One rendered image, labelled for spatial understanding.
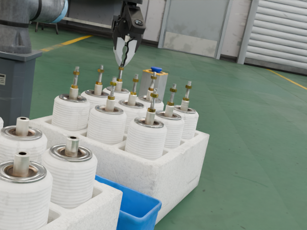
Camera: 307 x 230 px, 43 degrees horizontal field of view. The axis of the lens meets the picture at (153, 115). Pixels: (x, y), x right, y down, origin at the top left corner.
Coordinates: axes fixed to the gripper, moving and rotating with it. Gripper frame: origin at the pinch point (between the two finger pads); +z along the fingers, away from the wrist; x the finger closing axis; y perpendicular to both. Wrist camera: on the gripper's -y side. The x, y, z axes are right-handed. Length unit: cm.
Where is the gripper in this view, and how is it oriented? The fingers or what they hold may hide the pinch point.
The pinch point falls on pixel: (123, 62)
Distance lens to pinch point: 124.2
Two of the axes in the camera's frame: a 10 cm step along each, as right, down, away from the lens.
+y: -3.6, -3.0, 8.8
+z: -1.9, 9.5, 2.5
